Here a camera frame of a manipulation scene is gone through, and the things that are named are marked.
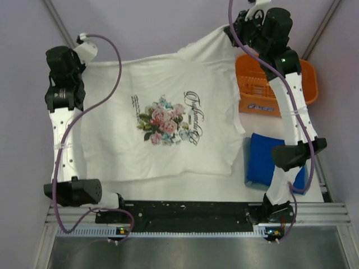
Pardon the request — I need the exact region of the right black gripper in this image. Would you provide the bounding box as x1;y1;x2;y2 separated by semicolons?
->
224;8;270;55

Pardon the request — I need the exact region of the white floral t shirt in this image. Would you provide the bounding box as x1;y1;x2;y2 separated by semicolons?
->
81;27;244;182

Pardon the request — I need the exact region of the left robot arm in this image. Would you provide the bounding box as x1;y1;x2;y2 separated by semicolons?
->
43;41;127;222

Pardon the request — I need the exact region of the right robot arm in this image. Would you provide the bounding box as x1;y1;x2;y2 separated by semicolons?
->
224;1;327;222

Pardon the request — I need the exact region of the orange plastic basket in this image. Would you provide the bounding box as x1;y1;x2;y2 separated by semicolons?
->
236;54;319;117

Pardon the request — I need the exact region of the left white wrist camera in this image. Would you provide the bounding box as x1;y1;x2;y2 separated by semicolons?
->
74;33;98;65

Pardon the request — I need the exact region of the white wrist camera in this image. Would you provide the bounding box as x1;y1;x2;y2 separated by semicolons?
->
245;0;271;21
74;33;98;65

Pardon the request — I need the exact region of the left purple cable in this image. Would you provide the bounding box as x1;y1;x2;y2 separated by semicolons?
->
52;33;135;243

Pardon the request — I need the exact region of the purple cable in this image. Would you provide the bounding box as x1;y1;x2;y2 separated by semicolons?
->
228;0;315;243
52;33;135;243

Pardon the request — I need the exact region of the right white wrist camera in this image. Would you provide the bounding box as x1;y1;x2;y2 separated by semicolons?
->
245;0;271;21

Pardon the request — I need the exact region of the left aluminium corner post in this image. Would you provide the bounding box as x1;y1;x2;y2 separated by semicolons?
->
41;0;76;48

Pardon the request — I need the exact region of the aluminium corner post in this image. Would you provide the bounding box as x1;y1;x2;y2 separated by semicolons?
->
41;0;76;48
302;0;343;60

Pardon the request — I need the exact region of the right aluminium corner post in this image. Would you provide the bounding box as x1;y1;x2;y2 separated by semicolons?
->
302;0;343;60

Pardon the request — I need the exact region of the white slotted cable duct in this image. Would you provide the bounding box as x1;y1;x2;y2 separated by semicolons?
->
56;225;284;239

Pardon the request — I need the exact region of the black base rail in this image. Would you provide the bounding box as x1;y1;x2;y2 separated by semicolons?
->
95;200;294;233

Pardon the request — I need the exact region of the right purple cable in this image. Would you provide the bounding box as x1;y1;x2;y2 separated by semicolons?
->
228;0;315;243

